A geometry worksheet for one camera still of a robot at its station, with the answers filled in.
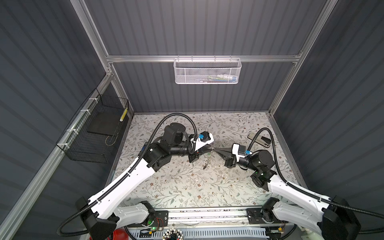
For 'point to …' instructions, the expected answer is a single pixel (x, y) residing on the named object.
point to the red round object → (120, 234)
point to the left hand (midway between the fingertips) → (210, 146)
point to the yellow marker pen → (123, 114)
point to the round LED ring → (167, 234)
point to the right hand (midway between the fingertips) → (216, 150)
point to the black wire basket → (92, 135)
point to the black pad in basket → (105, 123)
